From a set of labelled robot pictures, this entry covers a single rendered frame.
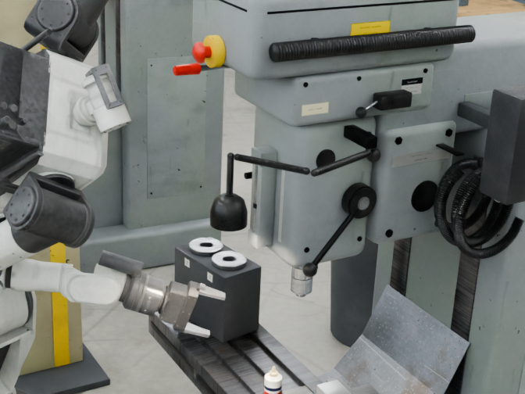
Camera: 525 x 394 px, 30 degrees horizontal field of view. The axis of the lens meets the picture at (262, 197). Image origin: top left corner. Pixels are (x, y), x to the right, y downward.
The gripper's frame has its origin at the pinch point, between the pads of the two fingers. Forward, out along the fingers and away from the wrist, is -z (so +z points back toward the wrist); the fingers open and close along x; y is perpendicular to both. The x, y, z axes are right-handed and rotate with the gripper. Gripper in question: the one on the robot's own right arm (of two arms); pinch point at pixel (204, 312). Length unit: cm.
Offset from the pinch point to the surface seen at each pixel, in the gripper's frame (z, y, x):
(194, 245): 2.4, 37.7, -3.8
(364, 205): -19.5, -13.4, 42.2
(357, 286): -87, 165, -64
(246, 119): -63, 481, -119
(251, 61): 14, -23, 65
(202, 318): -5.4, 27.9, -18.5
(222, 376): -11.1, 5.6, -19.0
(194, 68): 21, -5, 55
